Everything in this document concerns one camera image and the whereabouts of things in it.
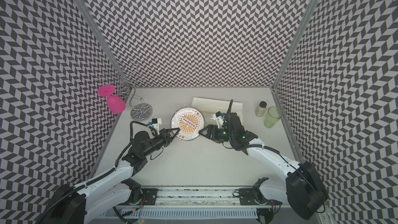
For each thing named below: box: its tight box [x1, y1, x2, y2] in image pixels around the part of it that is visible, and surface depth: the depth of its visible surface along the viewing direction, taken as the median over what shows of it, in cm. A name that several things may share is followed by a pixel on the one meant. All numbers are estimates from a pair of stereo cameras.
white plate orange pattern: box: [170, 106, 206, 142], surface depth 79 cm
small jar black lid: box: [254, 100, 267, 118], surface depth 98 cm
